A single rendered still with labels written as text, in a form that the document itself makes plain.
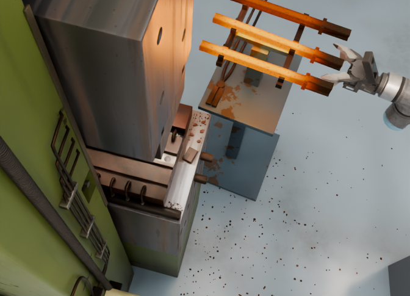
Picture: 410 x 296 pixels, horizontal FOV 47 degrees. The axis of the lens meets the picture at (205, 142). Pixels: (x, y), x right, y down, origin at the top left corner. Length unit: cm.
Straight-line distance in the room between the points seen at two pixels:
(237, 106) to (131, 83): 110
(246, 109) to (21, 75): 123
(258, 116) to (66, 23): 122
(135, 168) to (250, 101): 62
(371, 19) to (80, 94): 259
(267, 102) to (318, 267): 93
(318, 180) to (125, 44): 199
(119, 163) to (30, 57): 76
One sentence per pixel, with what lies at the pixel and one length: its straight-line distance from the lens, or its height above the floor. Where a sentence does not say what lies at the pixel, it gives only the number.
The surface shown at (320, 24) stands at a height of 100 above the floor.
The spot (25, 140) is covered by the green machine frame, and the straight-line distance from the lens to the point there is 72.
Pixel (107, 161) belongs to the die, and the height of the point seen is 99.
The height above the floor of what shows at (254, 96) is 72.
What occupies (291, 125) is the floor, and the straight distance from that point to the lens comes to 263.
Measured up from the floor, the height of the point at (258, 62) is 99.
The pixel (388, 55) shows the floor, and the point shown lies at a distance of 308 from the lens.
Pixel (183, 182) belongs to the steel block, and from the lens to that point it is 144.
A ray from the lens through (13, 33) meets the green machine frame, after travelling 62.
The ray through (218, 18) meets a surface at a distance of 166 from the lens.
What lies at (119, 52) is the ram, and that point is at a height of 173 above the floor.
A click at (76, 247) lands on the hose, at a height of 124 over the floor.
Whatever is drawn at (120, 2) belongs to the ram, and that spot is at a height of 176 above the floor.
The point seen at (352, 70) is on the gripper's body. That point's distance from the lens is 164.
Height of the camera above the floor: 226
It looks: 64 degrees down
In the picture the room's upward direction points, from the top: 8 degrees clockwise
